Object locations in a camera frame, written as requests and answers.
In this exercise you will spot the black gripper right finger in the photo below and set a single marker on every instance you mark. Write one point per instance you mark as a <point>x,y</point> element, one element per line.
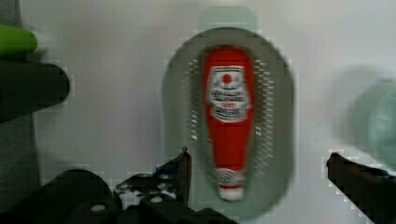
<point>372,190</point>

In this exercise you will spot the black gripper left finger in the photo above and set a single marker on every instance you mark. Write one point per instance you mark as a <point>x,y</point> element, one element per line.
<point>172,179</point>

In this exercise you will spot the red ketchup bottle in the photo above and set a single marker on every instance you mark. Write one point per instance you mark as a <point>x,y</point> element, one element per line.
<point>228,85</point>

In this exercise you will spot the green oval strainer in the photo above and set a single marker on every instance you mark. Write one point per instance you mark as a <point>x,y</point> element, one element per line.
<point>270,148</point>

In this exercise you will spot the teal round bowl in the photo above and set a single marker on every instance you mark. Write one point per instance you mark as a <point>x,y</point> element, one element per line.
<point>372,121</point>

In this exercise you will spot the black cylindrical container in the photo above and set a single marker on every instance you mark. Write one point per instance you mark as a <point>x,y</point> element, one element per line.
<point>73,197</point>

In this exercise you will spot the black round cup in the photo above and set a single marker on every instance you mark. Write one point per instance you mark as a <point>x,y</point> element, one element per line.
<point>27,87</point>

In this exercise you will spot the green toy fruit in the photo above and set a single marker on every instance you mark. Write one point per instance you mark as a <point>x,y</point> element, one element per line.
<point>15,41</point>

